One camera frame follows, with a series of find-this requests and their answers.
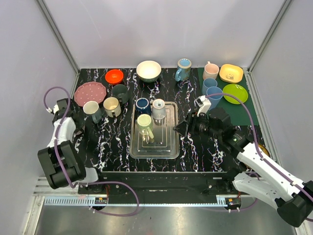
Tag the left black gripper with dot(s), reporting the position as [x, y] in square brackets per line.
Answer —
[79, 125]

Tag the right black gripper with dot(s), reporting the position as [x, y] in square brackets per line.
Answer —
[192, 119]

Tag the grey blue mug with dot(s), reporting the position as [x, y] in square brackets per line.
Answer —
[92, 109]

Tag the cream mug black handle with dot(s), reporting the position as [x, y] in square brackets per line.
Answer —
[112, 107]

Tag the light green mug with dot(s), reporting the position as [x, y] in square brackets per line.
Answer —
[144, 124]

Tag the navy blue mug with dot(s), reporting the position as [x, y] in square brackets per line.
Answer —
[142, 106]

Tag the dark grey mug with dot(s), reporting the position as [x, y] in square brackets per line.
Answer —
[121, 93]

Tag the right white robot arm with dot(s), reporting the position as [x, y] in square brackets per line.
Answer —
[290, 196]

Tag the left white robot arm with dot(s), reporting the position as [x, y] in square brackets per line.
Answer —
[66, 125]

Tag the white grey mug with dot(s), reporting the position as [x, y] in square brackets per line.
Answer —
[158, 109]

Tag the light blue patterned mug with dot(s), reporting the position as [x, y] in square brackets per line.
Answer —
[183, 70]

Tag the steel tray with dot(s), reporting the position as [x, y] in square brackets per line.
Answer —
[164, 145]

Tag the pink dotted plate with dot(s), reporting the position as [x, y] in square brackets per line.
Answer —
[90, 91]

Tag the blue plastic cup front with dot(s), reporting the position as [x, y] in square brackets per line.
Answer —
[214, 95]

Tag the blue plastic cup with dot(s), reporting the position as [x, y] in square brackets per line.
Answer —
[214, 95]
[207, 83]

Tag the blue plastic cup rear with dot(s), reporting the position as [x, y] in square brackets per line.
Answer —
[207, 83]

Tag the red bowl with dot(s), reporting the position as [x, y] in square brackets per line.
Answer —
[114, 76]

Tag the dark green mat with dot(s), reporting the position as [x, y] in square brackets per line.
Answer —
[236, 111]

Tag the pink cup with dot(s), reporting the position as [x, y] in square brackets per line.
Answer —
[210, 71]

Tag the large white bowl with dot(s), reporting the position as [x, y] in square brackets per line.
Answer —
[148, 71]

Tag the green plate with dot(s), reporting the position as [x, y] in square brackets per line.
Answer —
[237, 91]

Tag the yellow square bowl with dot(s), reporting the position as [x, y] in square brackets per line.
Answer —
[231, 73]

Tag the yellow dish near edge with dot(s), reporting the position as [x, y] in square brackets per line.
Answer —
[263, 149]

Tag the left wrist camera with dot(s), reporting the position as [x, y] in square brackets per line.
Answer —
[57, 110]

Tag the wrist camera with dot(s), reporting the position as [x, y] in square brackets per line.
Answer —
[57, 110]
[204, 105]

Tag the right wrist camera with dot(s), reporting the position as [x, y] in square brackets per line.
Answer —
[204, 105]

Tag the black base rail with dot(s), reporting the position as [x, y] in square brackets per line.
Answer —
[163, 187]

